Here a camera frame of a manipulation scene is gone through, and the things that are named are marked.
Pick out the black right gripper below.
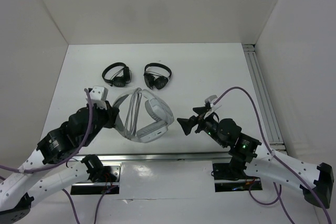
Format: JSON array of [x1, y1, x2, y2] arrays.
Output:
[[176, 106, 227, 147]]

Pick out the white over-ear headphones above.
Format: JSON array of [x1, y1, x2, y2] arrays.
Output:
[[112, 88, 174, 143]]

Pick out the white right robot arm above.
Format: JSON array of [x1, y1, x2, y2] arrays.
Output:
[[192, 106, 334, 209]]

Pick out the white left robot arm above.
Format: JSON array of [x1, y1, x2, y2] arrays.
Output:
[[1, 104, 119, 223]]

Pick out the black headphones with silver band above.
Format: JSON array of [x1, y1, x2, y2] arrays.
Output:
[[101, 62, 132, 88]]

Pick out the black headphones with thin band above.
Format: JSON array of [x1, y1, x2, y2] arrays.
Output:
[[143, 63, 172, 90]]

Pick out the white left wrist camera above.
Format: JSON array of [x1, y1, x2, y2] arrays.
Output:
[[89, 86, 108, 110]]

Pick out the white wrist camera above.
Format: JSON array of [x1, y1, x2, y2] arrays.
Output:
[[89, 86, 108, 110], [204, 95, 222, 118]]

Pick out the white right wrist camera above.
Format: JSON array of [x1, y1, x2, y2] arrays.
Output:
[[204, 95, 222, 118]]

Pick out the aluminium front rail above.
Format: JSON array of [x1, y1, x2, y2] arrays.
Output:
[[70, 151, 234, 166]]

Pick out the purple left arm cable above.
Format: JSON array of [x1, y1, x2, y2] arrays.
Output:
[[0, 87, 119, 224]]

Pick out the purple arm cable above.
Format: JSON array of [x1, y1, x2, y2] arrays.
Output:
[[212, 87, 332, 224], [0, 87, 119, 224]]

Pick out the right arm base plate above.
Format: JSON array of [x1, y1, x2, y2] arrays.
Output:
[[211, 163, 263, 193]]

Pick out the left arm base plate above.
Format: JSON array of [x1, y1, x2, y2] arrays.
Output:
[[70, 163, 121, 196]]

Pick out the aluminium side rail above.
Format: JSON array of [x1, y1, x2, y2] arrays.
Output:
[[242, 44, 287, 154]]

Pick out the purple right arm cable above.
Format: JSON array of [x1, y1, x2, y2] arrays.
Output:
[[212, 87, 332, 224]]

